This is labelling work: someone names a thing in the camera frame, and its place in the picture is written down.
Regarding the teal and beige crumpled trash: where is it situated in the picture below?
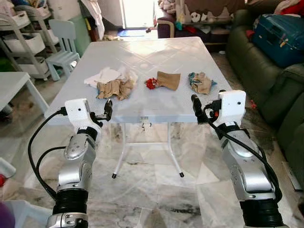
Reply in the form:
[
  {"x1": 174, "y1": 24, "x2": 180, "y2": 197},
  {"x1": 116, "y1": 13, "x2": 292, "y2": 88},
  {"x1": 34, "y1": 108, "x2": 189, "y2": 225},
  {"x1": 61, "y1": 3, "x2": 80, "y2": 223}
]
[{"x1": 188, "y1": 72, "x2": 218, "y2": 95}]

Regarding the crumpled white paper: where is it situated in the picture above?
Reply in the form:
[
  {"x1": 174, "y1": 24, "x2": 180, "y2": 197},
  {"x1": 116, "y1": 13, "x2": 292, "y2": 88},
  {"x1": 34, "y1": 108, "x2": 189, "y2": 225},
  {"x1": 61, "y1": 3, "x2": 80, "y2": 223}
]
[{"x1": 84, "y1": 66, "x2": 138, "y2": 88}]

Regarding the flat brown paper bag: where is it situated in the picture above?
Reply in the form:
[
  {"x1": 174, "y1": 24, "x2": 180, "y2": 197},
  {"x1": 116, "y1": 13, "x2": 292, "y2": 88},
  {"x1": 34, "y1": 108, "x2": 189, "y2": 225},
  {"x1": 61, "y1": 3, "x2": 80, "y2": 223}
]
[{"x1": 156, "y1": 71, "x2": 181, "y2": 91}]

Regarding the small white tissue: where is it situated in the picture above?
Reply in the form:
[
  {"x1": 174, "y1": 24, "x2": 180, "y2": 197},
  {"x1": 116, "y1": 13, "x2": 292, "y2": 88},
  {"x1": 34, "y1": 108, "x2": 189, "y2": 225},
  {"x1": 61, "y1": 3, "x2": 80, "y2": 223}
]
[{"x1": 124, "y1": 68, "x2": 139, "y2": 86}]

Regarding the small red wrapper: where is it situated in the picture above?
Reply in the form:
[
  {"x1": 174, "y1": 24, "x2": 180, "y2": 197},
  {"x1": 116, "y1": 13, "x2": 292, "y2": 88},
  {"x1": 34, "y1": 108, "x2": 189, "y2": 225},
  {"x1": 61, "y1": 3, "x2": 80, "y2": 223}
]
[{"x1": 145, "y1": 77, "x2": 158, "y2": 90}]

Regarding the large white folding table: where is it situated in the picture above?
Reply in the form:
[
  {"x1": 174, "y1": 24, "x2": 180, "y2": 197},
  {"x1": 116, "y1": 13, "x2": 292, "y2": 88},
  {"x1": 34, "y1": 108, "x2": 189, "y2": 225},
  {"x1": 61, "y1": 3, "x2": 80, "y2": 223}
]
[{"x1": 45, "y1": 37, "x2": 233, "y2": 179}]

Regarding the dark green sofa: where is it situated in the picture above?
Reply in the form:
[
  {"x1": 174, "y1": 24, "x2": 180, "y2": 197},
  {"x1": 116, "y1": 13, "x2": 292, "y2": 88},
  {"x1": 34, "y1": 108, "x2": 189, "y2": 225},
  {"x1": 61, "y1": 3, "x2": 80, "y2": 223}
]
[{"x1": 226, "y1": 9, "x2": 304, "y2": 190}]

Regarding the pale blue child chair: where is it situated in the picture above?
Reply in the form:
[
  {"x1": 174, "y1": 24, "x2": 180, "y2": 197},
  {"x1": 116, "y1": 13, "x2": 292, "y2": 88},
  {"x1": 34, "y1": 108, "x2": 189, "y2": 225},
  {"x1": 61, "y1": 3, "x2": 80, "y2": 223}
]
[{"x1": 46, "y1": 19, "x2": 80, "y2": 81}]

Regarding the blue door mat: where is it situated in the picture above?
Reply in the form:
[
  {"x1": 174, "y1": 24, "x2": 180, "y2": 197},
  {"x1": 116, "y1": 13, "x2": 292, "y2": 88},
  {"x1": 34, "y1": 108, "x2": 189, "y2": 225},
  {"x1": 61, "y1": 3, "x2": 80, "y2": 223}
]
[{"x1": 118, "y1": 29, "x2": 148, "y2": 38}]

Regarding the green cabinet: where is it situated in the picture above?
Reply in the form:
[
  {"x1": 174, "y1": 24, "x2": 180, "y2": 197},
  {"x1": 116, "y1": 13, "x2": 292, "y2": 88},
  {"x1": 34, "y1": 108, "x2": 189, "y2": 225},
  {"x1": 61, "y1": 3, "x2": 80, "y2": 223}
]
[{"x1": 71, "y1": 14, "x2": 92, "y2": 55}]

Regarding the dark purple sofa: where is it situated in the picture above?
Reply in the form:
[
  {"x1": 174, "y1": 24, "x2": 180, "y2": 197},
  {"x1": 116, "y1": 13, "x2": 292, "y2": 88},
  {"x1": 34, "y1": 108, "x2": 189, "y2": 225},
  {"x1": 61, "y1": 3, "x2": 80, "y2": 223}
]
[{"x1": 157, "y1": 17, "x2": 228, "y2": 46}]

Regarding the small white plastic table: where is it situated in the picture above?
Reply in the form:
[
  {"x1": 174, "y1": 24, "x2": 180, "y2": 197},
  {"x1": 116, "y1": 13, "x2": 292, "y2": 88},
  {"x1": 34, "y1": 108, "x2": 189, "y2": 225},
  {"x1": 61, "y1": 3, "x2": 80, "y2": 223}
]
[{"x1": 0, "y1": 71, "x2": 49, "y2": 114}]

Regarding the hanging white cloth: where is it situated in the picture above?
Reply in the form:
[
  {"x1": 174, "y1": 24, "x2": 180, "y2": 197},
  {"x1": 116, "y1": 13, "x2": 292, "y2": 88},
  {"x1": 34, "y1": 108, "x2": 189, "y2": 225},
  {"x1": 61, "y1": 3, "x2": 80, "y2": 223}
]
[{"x1": 81, "y1": 0, "x2": 105, "y2": 38}]

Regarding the brown panda blanket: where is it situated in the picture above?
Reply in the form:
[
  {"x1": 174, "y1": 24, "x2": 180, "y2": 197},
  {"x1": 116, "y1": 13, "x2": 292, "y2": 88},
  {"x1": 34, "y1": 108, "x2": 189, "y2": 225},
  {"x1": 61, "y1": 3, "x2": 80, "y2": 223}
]
[{"x1": 183, "y1": 0, "x2": 247, "y2": 24}]

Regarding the blue suitcase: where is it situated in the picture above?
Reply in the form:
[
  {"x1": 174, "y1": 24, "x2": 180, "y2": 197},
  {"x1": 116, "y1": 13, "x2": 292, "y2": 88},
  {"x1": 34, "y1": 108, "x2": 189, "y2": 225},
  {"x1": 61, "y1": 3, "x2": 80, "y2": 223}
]
[{"x1": 252, "y1": 13, "x2": 304, "y2": 68}]

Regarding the white tiered storage rack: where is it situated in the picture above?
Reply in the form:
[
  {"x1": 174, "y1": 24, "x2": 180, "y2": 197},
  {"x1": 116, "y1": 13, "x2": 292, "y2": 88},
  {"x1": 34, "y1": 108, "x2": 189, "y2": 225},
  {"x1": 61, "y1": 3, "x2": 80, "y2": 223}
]
[
  {"x1": 0, "y1": 12, "x2": 50, "y2": 80},
  {"x1": 26, "y1": 4, "x2": 57, "y2": 46}
]

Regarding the pile of stuffed toys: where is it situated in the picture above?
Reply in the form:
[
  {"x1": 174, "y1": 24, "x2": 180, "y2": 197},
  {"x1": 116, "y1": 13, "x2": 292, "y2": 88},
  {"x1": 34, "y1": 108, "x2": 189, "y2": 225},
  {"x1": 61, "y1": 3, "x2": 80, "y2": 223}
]
[{"x1": 159, "y1": 0, "x2": 177, "y2": 15}]

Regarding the pale plastic stool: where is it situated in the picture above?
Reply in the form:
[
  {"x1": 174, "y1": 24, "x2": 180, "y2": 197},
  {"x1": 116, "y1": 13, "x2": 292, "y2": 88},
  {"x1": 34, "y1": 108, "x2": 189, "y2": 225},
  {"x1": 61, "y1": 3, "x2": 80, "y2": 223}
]
[{"x1": 0, "y1": 199, "x2": 53, "y2": 228}]

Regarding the red cloth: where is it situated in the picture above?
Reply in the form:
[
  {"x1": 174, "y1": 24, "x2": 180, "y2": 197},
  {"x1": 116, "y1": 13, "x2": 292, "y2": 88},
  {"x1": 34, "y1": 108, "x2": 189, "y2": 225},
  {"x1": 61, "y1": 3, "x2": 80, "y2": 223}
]
[{"x1": 275, "y1": 0, "x2": 304, "y2": 16}]

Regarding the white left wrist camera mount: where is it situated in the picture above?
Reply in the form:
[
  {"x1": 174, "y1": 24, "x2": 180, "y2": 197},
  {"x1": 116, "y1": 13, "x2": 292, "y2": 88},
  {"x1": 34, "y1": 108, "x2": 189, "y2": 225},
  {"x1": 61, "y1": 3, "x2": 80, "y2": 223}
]
[{"x1": 65, "y1": 98, "x2": 92, "y2": 130}]

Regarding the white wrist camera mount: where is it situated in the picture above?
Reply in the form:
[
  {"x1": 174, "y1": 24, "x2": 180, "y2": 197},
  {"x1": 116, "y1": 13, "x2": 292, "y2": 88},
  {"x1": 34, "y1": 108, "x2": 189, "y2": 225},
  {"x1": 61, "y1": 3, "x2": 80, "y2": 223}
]
[
  {"x1": 65, "y1": 98, "x2": 92, "y2": 130},
  {"x1": 215, "y1": 90, "x2": 247, "y2": 126}
]

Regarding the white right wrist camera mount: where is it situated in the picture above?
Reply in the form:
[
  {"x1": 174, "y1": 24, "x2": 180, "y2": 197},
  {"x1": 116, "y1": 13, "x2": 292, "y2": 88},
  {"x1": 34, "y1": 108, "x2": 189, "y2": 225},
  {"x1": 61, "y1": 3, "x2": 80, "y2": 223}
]
[{"x1": 215, "y1": 90, "x2": 247, "y2": 126}]

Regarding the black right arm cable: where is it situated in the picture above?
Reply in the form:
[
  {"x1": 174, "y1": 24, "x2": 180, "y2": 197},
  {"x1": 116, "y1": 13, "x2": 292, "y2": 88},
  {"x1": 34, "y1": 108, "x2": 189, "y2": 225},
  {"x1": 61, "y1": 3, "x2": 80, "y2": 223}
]
[{"x1": 202, "y1": 102, "x2": 283, "y2": 202}]

